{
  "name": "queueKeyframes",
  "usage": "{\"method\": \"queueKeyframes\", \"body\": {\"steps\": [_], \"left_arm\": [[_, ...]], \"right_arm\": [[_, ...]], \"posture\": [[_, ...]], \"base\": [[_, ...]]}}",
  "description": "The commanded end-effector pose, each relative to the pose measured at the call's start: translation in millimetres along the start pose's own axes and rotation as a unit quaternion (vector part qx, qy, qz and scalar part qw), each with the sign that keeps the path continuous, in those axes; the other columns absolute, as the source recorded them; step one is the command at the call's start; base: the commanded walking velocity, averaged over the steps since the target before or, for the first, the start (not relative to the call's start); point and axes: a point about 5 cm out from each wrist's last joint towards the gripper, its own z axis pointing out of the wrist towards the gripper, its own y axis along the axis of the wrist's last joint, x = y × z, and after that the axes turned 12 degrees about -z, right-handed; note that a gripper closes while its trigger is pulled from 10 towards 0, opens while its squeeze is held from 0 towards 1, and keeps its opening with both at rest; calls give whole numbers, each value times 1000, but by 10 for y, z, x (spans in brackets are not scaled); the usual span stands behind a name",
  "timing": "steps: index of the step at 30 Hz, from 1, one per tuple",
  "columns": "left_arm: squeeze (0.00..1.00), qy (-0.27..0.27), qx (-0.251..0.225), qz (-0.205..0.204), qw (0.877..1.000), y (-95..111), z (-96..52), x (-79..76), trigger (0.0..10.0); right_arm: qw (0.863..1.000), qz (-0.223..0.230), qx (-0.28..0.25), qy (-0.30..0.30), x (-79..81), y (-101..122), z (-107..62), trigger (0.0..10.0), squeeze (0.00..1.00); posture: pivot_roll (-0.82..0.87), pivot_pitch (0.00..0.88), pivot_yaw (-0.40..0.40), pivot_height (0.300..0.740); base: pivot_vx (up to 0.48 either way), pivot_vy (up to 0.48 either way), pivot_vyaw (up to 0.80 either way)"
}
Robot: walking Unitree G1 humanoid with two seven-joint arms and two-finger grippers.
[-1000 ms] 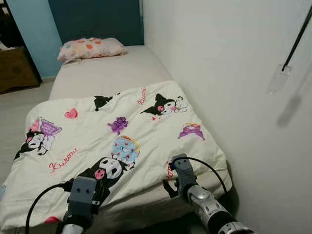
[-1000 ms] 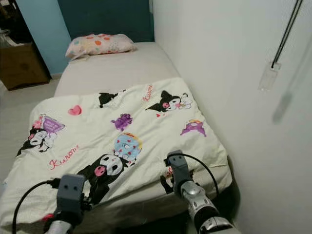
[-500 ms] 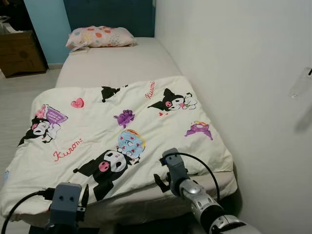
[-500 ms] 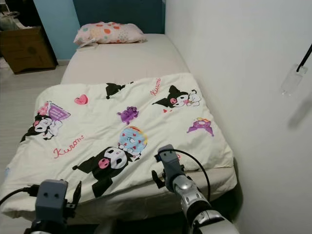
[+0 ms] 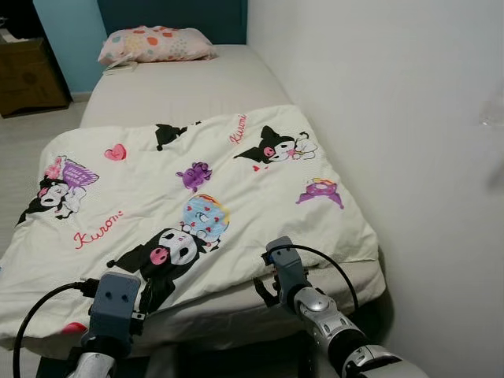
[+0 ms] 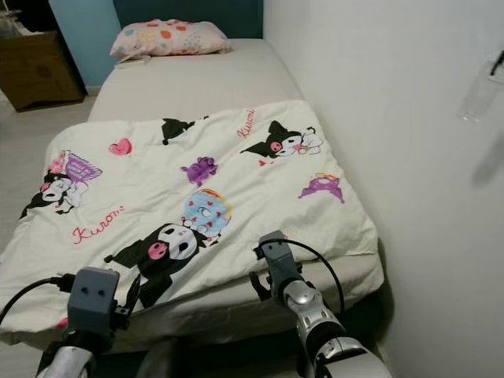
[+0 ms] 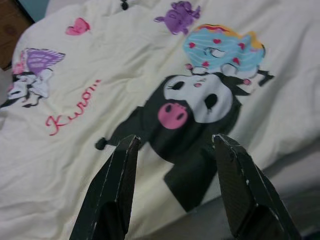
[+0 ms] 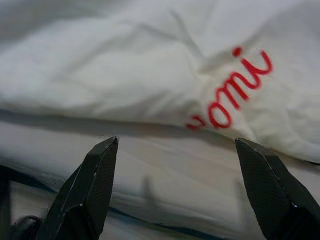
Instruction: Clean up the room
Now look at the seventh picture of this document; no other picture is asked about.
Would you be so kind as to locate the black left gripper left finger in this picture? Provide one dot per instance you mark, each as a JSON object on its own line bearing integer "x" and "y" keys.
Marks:
{"x": 107, "y": 195}

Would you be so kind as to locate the cream cartoon print quilt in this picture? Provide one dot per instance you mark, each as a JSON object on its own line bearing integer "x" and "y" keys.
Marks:
{"x": 112, "y": 62}

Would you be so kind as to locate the beige mattress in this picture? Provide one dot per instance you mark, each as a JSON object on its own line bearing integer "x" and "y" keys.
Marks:
{"x": 300, "y": 190}

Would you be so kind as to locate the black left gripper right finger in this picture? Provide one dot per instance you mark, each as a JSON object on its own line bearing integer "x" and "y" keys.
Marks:
{"x": 250, "y": 200}

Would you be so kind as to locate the brown wooden cabinet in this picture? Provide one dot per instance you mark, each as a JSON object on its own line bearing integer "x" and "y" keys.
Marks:
{"x": 10, "y": 32}

